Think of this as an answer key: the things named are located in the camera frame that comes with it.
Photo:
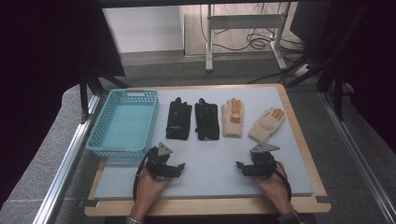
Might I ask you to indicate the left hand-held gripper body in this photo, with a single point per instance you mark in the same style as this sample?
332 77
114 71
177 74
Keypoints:
157 163

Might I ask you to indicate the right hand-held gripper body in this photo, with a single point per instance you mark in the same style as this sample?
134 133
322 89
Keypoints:
263 165

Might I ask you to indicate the cream glove orange fingertips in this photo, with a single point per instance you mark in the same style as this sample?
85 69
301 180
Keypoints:
264 126
232 126

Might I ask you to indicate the black glove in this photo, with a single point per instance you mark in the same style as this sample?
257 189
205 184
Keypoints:
208 121
179 119

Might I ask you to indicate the teal plastic basket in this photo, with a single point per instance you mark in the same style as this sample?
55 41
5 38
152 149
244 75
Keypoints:
126 124

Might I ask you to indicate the person's right hand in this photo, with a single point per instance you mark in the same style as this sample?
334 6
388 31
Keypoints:
277 189

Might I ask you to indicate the person's left hand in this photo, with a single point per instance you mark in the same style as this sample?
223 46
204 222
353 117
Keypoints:
148 191

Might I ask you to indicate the light grey table mat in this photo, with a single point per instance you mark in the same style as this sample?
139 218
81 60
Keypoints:
211 155

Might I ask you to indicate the black tripod stand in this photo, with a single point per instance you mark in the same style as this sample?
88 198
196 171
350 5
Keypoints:
84 93

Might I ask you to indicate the white power strip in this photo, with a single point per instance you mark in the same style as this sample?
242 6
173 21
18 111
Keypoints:
302 70

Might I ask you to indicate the black metal stand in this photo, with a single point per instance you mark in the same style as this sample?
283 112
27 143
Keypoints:
337 93

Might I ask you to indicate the white cabinet panel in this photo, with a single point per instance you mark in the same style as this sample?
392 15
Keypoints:
143 29

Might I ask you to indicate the dark curtain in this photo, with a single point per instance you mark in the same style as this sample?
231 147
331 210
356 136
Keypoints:
43 77
373 62

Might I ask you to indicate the aluminium rail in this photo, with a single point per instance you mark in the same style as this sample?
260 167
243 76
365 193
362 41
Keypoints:
358 155
65 165

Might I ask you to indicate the white metal desk frame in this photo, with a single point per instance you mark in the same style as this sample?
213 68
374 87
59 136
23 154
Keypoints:
246 21

